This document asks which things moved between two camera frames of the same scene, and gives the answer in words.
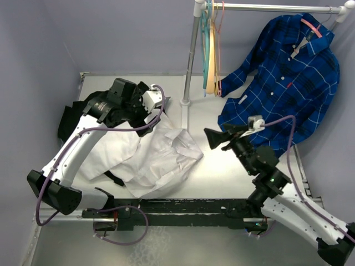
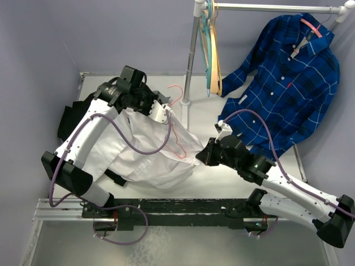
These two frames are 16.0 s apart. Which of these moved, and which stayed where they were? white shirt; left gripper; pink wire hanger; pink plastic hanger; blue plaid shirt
Moved: left gripper; white shirt; pink wire hanger
Stayed: blue plaid shirt; pink plastic hanger
